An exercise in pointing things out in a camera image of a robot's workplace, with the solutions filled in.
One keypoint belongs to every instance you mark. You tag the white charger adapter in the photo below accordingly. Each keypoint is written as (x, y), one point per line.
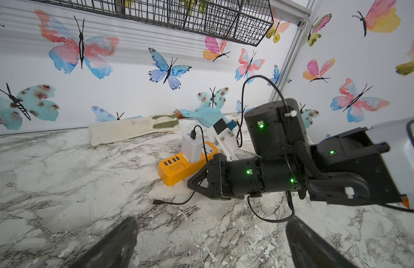
(191, 148)

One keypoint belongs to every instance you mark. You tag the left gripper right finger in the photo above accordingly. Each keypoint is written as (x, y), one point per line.
(309, 250)

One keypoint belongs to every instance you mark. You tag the black wire wall basket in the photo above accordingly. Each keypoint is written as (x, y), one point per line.
(243, 22)

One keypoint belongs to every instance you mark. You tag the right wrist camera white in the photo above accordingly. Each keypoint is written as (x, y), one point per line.
(221, 135)

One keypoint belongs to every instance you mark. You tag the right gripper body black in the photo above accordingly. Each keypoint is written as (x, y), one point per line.
(218, 186)

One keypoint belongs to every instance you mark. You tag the teal dustpan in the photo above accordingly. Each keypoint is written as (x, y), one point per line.
(208, 116)

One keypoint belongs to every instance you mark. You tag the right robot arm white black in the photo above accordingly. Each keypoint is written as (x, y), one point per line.
(362, 166)

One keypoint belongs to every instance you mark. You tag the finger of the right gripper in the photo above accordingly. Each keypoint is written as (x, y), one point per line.
(194, 183)

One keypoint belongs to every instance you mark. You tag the orange power strip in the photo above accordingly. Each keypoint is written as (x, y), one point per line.
(176, 168)

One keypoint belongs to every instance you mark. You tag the white cloth with green print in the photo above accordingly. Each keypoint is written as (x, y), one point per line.
(125, 129)

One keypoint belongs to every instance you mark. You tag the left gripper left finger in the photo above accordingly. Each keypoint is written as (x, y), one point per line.
(115, 250)

